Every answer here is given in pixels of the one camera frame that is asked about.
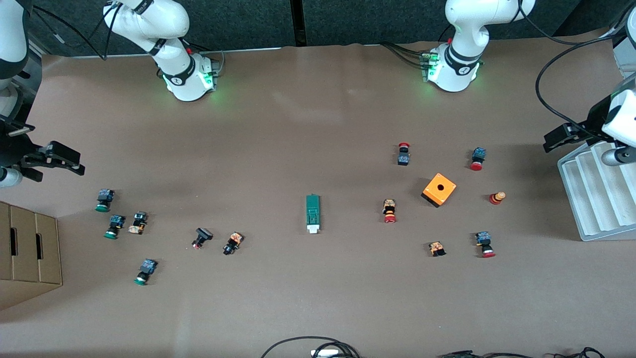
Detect white stepped plastic tray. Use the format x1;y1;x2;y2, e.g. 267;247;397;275
557;141;636;242

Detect grey cabinet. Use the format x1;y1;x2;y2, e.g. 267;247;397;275
612;30;636;78

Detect brown cardboard box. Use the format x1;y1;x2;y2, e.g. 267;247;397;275
0;201;64;311

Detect black square push button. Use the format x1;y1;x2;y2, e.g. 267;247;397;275
191;227;214;250

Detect black push button orange block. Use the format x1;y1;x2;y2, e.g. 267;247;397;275
222;232;244;256

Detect brown paper table cover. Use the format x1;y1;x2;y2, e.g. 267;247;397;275
0;27;636;358

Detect green push button switch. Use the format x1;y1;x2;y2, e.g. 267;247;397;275
133;259;158;286
104;214;126;240
95;188;115;213

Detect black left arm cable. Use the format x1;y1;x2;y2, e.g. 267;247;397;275
517;0;636;131

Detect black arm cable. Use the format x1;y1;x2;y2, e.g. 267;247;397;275
517;0;636;131
30;2;122;61

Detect black cream orange switch part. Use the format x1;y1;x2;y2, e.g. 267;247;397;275
128;211;148;235

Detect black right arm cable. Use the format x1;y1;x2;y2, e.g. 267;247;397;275
30;2;122;61

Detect orange button enclosure box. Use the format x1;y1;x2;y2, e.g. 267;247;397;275
421;173;457;208

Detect black base cable bundle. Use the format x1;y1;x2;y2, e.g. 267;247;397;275
382;42;429;69

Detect black thin cable bundle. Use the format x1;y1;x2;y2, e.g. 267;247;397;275
437;347;607;358

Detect black vertical post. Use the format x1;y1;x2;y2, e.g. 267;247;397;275
290;0;307;47

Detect black looped cable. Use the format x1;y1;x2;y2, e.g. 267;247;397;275
261;337;361;358

